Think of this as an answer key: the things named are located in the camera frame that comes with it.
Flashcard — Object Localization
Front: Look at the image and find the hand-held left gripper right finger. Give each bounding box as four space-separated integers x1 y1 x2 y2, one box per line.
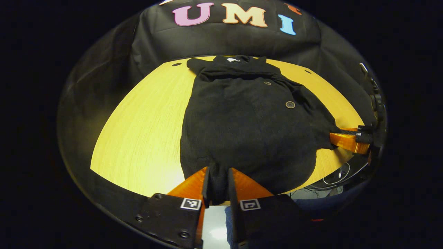
227 168 312 249

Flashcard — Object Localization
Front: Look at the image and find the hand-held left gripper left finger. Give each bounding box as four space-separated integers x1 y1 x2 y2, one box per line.
126 166 211 249

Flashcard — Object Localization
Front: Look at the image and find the black button jacket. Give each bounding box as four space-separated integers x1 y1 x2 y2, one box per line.
180 55 341 204

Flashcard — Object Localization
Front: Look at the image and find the black backdrop cloth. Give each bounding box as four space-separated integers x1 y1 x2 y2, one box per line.
57 0 381 180

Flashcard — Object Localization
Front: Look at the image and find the white cable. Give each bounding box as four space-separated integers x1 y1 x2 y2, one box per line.
322 162 369 185

